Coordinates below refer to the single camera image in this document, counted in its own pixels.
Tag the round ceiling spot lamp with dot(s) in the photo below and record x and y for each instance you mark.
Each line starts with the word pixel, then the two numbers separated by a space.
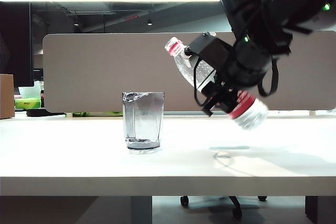
pixel 149 23
pixel 76 24

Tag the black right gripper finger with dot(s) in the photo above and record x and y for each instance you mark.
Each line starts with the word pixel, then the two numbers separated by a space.
pixel 207 109

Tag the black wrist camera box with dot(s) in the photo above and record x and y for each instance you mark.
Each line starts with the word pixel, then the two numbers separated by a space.
pixel 210 48

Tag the white tissue sheet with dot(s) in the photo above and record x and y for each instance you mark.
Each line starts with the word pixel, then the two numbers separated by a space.
pixel 30 90

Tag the dark red-cap soda bottle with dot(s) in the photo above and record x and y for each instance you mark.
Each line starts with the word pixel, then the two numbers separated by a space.
pixel 42 99

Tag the brown desk partition panel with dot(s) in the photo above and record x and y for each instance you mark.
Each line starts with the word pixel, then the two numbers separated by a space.
pixel 105 72

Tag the green flat package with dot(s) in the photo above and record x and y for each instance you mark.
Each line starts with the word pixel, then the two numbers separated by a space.
pixel 97 114

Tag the brown cardboard box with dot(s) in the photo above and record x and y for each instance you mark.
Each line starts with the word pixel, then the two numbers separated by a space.
pixel 6 95

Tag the dark computer monitor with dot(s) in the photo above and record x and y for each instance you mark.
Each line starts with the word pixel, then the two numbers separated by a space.
pixel 15 45

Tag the grey table leg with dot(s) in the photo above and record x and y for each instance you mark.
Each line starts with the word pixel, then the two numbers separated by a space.
pixel 320 209
pixel 141 209

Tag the clear red-label water bottle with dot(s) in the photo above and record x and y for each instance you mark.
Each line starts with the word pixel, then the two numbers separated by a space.
pixel 252 117

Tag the white partition support post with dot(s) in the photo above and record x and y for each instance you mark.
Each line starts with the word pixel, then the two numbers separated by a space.
pixel 312 113
pixel 68 115

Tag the green tissue box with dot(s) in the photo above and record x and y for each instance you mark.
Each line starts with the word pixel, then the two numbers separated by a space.
pixel 27 103

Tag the flat black desk object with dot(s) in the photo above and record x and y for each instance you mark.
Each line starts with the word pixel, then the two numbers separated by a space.
pixel 44 113

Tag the grey angular glass mug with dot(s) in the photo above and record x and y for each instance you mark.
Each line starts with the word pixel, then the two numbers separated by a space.
pixel 143 121

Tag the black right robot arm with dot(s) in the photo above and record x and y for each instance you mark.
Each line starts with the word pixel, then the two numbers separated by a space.
pixel 275 6

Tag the black office chair base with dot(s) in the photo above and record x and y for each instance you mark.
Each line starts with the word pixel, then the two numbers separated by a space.
pixel 233 203

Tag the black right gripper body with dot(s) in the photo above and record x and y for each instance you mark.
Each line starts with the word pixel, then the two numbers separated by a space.
pixel 223 96

